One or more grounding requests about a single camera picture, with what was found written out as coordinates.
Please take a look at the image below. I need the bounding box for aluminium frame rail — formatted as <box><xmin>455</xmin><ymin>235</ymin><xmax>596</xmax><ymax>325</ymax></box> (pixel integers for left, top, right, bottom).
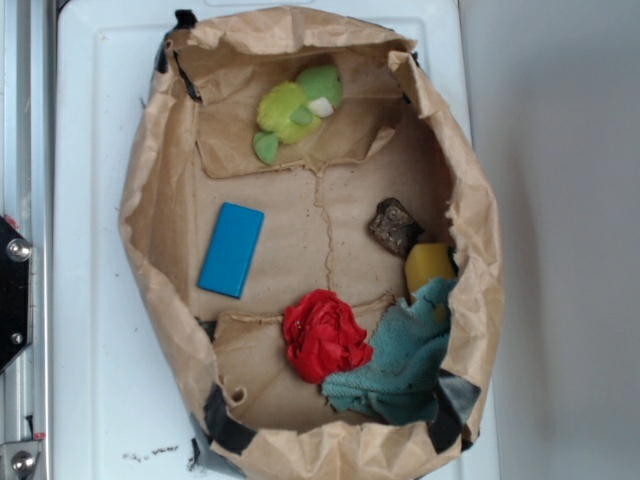
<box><xmin>1</xmin><ymin>1</ymin><xmax>57</xmax><ymax>479</ymax></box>

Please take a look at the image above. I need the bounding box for teal terry cloth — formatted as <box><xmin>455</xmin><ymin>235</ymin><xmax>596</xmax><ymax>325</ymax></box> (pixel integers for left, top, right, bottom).
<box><xmin>321</xmin><ymin>277</ymin><xmax>457</xmax><ymax>426</ymax></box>

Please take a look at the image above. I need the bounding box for blue rectangular block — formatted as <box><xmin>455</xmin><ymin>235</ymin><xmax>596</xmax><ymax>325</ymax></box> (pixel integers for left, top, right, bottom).
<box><xmin>197</xmin><ymin>202</ymin><xmax>264</xmax><ymax>299</ymax></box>

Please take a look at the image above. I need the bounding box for green plush toy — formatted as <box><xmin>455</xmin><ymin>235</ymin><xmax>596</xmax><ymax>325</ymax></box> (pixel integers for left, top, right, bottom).
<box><xmin>252</xmin><ymin>64</ymin><xmax>343</xmax><ymax>165</ymax></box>

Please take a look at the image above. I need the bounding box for yellow plastic object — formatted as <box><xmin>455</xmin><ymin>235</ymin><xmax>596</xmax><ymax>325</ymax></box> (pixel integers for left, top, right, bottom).
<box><xmin>404</xmin><ymin>243</ymin><xmax>456</xmax><ymax>325</ymax></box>

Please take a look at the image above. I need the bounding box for brown rough block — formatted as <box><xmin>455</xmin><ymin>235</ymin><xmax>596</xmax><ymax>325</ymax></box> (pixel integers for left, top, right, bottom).
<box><xmin>368</xmin><ymin>197</ymin><xmax>425</xmax><ymax>258</ymax></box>

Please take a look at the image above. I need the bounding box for black metal bracket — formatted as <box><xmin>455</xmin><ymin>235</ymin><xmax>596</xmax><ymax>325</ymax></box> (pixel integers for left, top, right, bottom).
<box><xmin>0</xmin><ymin>217</ymin><xmax>33</xmax><ymax>373</ymax></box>

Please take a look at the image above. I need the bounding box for brown paper bag tray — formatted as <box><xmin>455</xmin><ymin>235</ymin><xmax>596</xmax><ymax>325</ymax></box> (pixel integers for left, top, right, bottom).
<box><xmin>120</xmin><ymin>6</ymin><xmax>504</xmax><ymax>479</ymax></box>

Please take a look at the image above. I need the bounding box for silver corner bracket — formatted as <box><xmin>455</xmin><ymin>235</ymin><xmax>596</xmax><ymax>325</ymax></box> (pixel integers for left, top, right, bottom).
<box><xmin>0</xmin><ymin>440</ymin><xmax>42</xmax><ymax>480</ymax></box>

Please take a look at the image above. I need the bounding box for red crumpled paper ball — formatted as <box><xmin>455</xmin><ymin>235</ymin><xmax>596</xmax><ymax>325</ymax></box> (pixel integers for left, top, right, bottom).
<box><xmin>282</xmin><ymin>289</ymin><xmax>373</xmax><ymax>384</ymax></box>

